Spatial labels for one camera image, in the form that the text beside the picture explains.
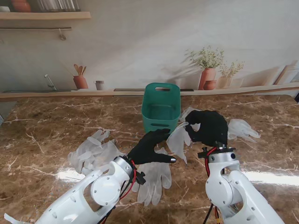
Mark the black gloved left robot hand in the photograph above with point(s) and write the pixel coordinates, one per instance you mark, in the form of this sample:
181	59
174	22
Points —
147	149

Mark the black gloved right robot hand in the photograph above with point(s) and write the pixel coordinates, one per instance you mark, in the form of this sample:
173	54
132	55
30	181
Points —
212	128

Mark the green plastic basket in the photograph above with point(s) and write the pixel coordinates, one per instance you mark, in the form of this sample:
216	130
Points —
161	109

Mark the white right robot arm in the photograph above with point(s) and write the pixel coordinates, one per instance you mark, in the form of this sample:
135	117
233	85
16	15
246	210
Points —
229	191

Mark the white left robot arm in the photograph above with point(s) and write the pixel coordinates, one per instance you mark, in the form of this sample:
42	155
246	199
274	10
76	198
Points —
88	198

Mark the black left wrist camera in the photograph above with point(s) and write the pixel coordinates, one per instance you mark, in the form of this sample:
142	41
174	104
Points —
141	178

